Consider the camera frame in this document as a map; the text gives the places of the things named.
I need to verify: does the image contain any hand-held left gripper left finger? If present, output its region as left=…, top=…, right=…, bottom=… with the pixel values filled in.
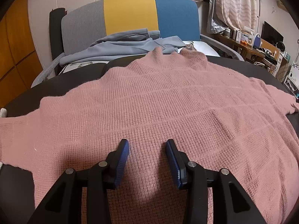
left=27, top=139, right=130, bottom=224

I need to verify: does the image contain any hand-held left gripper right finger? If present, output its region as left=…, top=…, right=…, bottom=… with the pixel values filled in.
left=165, top=139, right=267, bottom=224

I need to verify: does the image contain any pink knit sweater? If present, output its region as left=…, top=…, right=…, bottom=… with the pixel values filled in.
left=0, top=47, right=299, bottom=224

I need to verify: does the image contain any light blue garment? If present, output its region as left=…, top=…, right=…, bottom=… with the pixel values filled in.
left=59, top=28, right=187, bottom=67

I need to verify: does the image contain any cluttered wooden desk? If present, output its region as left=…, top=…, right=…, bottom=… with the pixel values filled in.
left=216, top=31, right=290, bottom=78

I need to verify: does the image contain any black rolled mat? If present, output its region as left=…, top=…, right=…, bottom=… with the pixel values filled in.
left=49, top=7, right=68, bottom=62

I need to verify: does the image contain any blue rounded container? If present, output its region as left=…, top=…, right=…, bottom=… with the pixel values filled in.
left=252, top=34, right=262, bottom=49

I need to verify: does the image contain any cardboard box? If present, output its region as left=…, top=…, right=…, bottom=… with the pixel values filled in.
left=260, top=38, right=280, bottom=60

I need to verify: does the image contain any grey yellow blue chair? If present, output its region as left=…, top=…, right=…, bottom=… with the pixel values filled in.
left=31, top=0, right=244, bottom=88

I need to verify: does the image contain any wooden wardrobe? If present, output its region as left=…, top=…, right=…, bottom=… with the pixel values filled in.
left=0, top=0, right=44, bottom=108

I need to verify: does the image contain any white desk fan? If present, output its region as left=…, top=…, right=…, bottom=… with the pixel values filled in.
left=276, top=41, right=287, bottom=54

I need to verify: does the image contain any black monitor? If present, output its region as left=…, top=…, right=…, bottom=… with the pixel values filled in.
left=260, top=21, right=284, bottom=45

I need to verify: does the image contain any floral hanging sheet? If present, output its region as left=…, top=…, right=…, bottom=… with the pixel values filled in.
left=207, top=0, right=260, bottom=35

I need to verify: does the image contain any white lamp pole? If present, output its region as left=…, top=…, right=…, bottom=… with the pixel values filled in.
left=256, top=0, right=269, bottom=39

